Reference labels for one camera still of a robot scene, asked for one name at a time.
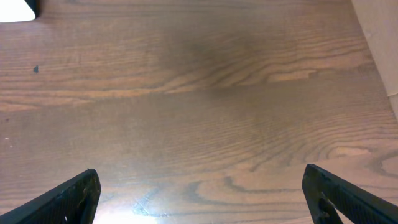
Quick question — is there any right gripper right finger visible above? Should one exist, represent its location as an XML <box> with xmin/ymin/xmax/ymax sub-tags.
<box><xmin>302</xmin><ymin>164</ymin><xmax>397</xmax><ymax>224</ymax></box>

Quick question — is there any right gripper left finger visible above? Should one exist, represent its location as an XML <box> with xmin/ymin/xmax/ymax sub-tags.
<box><xmin>1</xmin><ymin>169</ymin><xmax>101</xmax><ymax>224</ymax></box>

